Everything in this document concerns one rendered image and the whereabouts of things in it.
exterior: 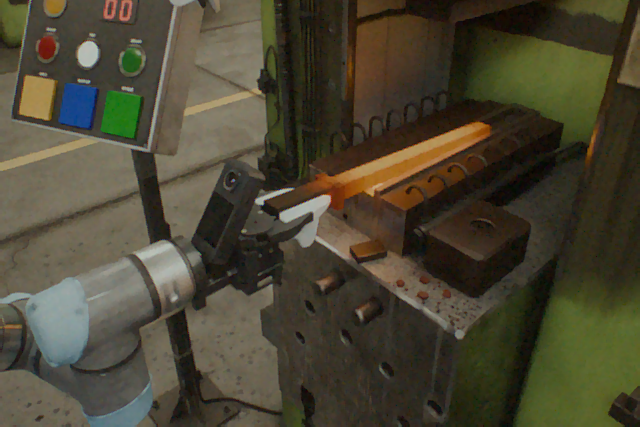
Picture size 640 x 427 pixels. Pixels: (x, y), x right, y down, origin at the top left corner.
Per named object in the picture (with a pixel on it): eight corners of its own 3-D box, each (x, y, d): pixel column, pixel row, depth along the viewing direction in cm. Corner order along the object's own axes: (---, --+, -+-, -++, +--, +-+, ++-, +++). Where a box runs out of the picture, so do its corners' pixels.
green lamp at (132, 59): (131, 78, 94) (127, 53, 92) (120, 71, 97) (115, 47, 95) (148, 74, 96) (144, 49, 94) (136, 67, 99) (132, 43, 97)
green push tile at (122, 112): (133, 139, 94) (141, 96, 94) (99, 131, 97) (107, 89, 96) (139, 140, 96) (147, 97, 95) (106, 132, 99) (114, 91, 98)
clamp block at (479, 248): (474, 301, 69) (482, 260, 66) (421, 269, 74) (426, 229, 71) (526, 261, 76) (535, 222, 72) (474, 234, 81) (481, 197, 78)
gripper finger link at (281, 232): (297, 212, 70) (238, 235, 65) (297, 200, 69) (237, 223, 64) (320, 228, 67) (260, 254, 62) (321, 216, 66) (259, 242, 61)
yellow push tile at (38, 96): (47, 120, 101) (54, 80, 100) (18, 114, 104) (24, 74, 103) (55, 121, 103) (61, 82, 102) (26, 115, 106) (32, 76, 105)
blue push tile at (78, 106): (88, 129, 98) (96, 87, 97) (57, 122, 100) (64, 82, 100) (95, 130, 100) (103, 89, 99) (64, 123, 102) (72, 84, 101)
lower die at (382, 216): (401, 256, 77) (406, 205, 72) (308, 199, 89) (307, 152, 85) (555, 162, 100) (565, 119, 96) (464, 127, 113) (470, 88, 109)
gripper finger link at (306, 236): (327, 227, 74) (270, 252, 69) (328, 188, 71) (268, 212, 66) (342, 237, 72) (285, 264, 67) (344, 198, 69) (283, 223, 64)
